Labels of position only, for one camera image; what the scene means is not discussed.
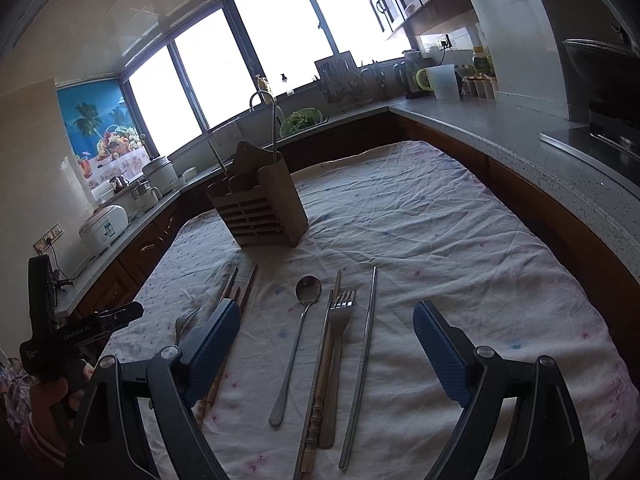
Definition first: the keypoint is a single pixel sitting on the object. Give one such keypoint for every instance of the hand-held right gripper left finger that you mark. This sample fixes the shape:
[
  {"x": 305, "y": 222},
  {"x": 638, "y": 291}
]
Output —
[{"x": 215, "y": 345}]

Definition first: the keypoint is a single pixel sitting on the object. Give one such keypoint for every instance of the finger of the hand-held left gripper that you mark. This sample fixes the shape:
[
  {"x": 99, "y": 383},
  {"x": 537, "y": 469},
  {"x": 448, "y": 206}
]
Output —
[{"x": 122, "y": 312}]

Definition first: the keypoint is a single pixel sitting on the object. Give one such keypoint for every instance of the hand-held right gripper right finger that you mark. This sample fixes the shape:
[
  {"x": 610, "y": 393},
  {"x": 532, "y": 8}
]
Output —
[{"x": 440, "y": 355}]

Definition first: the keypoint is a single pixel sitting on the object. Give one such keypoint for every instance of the steel chopstick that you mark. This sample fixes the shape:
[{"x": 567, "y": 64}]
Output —
[
  {"x": 365, "y": 350},
  {"x": 273, "y": 140},
  {"x": 320, "y": 340}
]

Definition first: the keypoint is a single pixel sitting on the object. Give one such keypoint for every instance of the large steel fork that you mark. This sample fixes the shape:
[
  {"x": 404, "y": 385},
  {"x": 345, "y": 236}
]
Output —
[{"x": 341, "y": 320}]

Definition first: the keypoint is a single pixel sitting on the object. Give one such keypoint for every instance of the bamboo-shaped wooden chopstick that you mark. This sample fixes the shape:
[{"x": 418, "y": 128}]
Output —
[{"x": 316, "y": 420}]

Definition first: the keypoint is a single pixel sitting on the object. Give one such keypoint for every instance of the wooden utensil holder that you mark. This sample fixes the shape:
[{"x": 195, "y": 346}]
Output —
[{"x": 260, "y": 205}]

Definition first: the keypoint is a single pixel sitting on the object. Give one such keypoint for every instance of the person's left hand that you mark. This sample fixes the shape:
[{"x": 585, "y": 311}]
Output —
[{"x": 47, "y": 395}]

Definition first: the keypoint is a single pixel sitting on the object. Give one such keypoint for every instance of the small steel fork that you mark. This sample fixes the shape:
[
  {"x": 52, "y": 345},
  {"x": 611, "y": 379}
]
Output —
[{"x": 186, "y": 320}]

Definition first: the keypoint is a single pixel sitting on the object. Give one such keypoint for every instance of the white rice cooker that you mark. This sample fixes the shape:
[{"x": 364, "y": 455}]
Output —
[{"x": 105, "y": 227}]

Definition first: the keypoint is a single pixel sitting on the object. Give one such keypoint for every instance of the steel spoon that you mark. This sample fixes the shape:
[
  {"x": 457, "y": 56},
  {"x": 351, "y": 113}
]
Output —
[{"x": 308, "y": 290}]

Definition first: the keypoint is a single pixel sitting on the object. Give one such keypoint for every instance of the small white kitchen appliance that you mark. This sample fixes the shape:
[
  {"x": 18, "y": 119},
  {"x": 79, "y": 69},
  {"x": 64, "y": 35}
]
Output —
[{"x": 145, "y": 197}]

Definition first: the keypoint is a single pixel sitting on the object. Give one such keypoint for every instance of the white floral tablecloth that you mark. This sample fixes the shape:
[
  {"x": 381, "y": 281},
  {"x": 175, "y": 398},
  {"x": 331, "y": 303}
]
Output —
[{"x": 425, "y": 220}]

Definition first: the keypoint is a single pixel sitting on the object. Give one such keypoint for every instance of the white lidded cooking pot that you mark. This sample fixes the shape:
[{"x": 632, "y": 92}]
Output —
[{"x": 159, "y": 172}]

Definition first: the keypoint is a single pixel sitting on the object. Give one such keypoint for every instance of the small white dish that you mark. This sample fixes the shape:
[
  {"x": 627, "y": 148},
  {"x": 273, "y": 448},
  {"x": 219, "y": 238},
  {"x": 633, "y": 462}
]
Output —
[{"x": 190, "y": 174}]

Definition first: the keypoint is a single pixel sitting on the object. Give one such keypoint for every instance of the dark wooden chopstick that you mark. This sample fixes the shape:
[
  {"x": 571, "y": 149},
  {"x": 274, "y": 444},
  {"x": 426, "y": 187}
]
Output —
[{"x": 218, "y": 160}]

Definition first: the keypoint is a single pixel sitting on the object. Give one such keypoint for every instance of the wooden base cabinets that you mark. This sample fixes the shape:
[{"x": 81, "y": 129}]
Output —
[{"x": 550, "y": 210}]

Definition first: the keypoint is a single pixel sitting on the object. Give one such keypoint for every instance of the beige dish rag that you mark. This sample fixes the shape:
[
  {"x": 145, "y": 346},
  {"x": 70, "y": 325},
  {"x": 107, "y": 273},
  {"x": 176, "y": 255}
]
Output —
[{"x": 227, "y": 135}]

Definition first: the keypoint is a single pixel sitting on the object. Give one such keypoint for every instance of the grey stone countertop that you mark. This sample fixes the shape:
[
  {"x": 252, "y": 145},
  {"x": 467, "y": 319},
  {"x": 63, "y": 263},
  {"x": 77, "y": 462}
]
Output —
[{"x": 500, "y": 130}]

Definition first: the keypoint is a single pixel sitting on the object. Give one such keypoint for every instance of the green colander with vegetables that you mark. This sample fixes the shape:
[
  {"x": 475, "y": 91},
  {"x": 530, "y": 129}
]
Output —
[{"x": 300, "y": 121}]

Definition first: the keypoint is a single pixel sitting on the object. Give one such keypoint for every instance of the steel gooseneck faucet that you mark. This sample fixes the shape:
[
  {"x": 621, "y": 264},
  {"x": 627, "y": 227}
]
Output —
[{"x": 261, "y": 92}]

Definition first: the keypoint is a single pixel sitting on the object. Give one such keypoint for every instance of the black glass stove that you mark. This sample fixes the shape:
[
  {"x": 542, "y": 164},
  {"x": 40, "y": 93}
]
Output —
[{"x": 600, "y": 147}]

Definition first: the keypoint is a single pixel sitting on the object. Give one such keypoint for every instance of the yellow dish soap bottle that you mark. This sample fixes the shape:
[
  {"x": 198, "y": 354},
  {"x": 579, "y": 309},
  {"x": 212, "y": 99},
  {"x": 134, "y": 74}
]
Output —
[{"x": 260, "y": 85}]

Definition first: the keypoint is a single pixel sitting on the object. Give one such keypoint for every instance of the small dark-capped bottle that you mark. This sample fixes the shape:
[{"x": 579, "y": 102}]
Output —
[{"x": 287, "y": 87}]

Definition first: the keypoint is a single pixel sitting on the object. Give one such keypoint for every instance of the condiment jar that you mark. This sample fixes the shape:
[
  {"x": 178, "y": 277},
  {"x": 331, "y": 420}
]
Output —
[
  {"x": 469, "y": 87},
  {"x": 478, "y": 88},
  {"x": 489, "y": 89}
]

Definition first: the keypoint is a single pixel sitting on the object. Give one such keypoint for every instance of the white plastic pitcher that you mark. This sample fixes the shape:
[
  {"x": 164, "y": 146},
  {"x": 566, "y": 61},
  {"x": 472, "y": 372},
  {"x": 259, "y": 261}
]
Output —
[{"x": 445, "y": 82}]

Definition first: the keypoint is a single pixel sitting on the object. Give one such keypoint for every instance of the green cup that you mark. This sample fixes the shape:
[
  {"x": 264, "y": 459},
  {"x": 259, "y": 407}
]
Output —
[{"x": 421, "y": 80}]

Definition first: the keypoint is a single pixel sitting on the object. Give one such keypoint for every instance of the steel electric kettle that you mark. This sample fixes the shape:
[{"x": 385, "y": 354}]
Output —
[{"x": 407, "y": 80}]

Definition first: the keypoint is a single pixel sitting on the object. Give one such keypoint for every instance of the utensil jar with scissors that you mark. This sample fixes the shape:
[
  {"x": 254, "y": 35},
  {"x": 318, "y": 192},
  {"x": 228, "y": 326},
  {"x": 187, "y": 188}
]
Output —
[{"x": 375, "y": 82}]

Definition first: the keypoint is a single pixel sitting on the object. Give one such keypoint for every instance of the yellow-capped oil bottle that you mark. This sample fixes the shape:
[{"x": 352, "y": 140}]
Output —
[{"x": 482, "y": 62}]

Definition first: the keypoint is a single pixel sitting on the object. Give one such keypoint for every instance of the white bowl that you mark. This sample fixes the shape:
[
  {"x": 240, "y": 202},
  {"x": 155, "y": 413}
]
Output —
[{"x": 411, "y": 55}]

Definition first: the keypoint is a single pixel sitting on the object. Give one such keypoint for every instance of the large kitchen window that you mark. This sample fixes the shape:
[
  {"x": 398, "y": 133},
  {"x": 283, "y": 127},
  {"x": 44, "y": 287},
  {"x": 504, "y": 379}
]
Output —
[{"x": 280, "y": 35}]

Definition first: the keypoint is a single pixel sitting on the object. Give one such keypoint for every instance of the black wok with lid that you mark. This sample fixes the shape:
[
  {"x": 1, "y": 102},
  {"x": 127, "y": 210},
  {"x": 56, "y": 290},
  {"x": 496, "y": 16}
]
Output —
[{"x": 605, "y": 75}]

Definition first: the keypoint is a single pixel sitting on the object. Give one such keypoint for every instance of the wall power outlet strip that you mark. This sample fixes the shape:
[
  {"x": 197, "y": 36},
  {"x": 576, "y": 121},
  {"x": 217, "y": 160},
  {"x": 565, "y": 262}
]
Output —
[{"x": 47, "y": 239}]

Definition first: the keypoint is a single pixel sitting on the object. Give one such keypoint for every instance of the tropical fruit wall poster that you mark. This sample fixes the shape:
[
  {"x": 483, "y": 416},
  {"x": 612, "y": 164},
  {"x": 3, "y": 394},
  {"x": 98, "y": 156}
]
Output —
[{"x": 90, "y": 115}]

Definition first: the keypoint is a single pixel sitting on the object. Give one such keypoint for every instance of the wall outlet with plug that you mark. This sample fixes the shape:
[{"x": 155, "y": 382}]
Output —
[{"x": 444, "y": 42}]

